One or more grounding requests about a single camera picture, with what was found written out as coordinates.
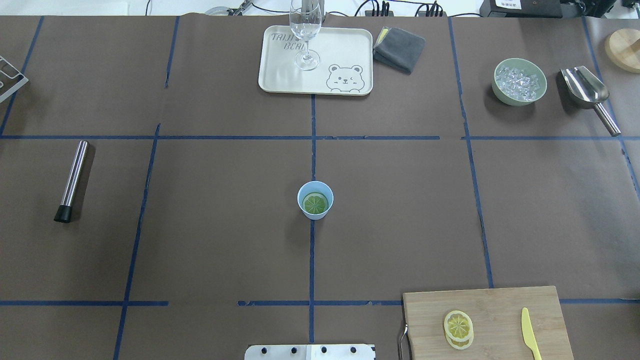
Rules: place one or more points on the light blue plastic cup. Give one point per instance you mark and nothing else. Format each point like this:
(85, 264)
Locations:
(315, 186)

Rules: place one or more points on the lemon slice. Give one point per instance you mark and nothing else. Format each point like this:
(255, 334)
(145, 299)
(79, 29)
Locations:
(459, 329)
(315, 203)

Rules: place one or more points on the lemon slice on board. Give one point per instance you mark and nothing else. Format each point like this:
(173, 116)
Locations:
(459, 329)

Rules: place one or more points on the wooden cup tree stand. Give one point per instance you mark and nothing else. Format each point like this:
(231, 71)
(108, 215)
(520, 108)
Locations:
(623, 49)

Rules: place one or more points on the folded grey cloth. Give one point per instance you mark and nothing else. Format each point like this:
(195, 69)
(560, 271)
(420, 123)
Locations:
(398, 48)

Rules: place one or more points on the clear wine glass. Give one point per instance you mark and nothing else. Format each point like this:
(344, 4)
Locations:
(305, 20)

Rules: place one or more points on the black power strip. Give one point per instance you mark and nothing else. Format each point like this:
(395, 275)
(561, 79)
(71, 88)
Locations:
(380, 9)

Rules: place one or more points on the green bowl of ice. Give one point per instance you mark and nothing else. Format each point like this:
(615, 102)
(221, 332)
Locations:
(518, 82)

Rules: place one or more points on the wooden cutting board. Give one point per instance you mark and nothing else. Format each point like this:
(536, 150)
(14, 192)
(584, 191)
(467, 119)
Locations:
(496, 317)

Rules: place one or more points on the yellow plastic knife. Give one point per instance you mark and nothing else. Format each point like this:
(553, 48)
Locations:
(528, 334)

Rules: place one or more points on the steel ice scoop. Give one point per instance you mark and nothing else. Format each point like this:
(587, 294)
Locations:
(587, 91)

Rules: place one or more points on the black box with label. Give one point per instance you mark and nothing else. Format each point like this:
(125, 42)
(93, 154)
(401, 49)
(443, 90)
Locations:
(521, 9)

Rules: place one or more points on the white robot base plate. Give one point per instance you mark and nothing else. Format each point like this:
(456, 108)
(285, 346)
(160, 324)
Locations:
(358, 351)

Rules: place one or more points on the white wire cup rack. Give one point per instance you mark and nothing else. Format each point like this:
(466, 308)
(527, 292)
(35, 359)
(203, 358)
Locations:
(11, 79)

